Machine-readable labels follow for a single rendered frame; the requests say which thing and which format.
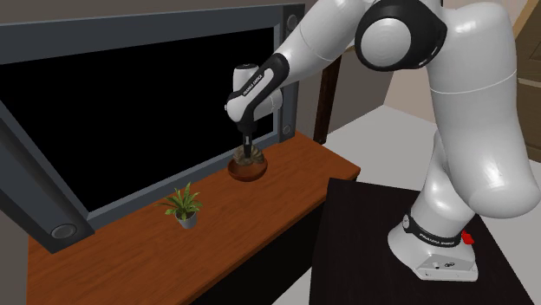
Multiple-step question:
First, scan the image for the brown wooden door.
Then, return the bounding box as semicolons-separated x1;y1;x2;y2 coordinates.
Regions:
512;0;541;164

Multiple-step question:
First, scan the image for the dark brown wooden post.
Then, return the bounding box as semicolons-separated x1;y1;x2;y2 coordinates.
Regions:
313;55;343;146

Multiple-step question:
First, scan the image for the large black flat television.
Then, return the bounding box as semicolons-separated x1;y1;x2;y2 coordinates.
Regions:
0;3;306;255

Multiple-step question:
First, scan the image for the small green potted plant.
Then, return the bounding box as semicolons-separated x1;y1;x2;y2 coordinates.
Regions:
155;181;205;230

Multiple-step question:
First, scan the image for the brown wooden table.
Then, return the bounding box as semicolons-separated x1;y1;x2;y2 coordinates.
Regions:
26;129;362;305

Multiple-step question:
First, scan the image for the brown round bowl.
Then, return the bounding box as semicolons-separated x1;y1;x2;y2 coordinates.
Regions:
227;157;269;183

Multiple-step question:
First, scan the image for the black robot stand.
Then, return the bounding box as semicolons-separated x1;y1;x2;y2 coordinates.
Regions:
308;177;536;305

